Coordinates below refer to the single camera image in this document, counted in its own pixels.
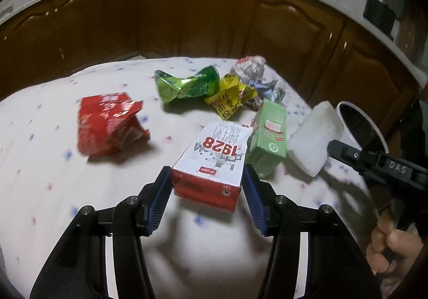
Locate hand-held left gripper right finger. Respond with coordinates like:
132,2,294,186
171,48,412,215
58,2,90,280
242,165,383,299

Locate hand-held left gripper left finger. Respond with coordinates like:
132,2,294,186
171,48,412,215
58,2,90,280
29,166,173,299

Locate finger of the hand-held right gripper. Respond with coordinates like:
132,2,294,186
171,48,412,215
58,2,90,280
328,139,380,175

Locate white-rimmed bin with black liner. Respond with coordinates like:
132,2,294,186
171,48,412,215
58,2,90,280
336,101,390,154

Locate white and red carton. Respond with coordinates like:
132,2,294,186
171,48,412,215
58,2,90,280
171,119,254,213

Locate green drink carton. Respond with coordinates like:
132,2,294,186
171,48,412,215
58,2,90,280
247,98,288,179

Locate red snack bag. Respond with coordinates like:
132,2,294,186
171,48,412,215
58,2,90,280
77,92,150,156

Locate yellow snack wrapper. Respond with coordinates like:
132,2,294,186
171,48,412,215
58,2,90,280
205,74,259,119

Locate green snack bag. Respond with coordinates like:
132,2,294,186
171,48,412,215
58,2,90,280
154,65,221,105

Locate white plastic wrapper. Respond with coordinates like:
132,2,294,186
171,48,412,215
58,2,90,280
231,55,286,105

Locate person's right hand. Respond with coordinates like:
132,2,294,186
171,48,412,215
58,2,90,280
366,210,428,274

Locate floral white cloth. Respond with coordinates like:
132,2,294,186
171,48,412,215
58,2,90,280
0,56,378,299

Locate black cooking pot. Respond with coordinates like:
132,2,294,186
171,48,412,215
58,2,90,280
363,0,400,40

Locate brown wooden lower cabinets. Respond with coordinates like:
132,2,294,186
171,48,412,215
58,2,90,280
0,0,422,139

